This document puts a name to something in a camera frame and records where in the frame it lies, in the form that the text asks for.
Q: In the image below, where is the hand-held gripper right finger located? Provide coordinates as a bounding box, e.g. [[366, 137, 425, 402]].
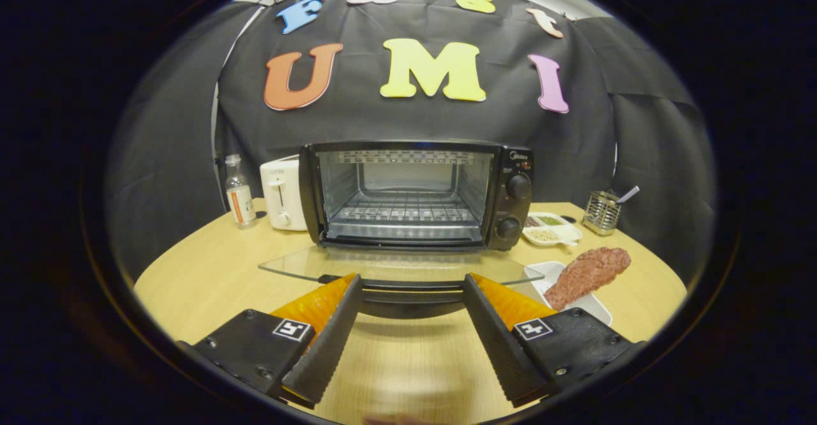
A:
[[463, 274, 645, 408]]

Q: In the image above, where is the white bread toaster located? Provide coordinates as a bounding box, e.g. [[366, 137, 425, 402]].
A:
[[260, 155, 308, 232]]

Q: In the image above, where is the black toaster oven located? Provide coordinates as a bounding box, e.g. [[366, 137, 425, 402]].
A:
[[259, 139, 544, 320]]

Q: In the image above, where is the brown meat piece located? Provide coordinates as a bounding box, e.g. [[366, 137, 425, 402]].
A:
[[544, 247, 632, 311]]

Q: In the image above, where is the white rectangular plate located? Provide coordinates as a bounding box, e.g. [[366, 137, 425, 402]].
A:
[[525, 261, 613, 327]]

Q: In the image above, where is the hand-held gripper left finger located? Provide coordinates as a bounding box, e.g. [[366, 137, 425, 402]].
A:
[[179, 274, 363, 410]]

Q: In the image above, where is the metal mesh utensil holder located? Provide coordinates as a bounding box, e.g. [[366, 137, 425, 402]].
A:
[[582, 190, 622, 235]]

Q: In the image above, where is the white divided dish with beans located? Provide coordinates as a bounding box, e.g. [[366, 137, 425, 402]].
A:
[[521, 212, 583, 248]]

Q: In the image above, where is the clear glass bottle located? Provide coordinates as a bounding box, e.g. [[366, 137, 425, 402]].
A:
[[225, 154, 257, 228]]

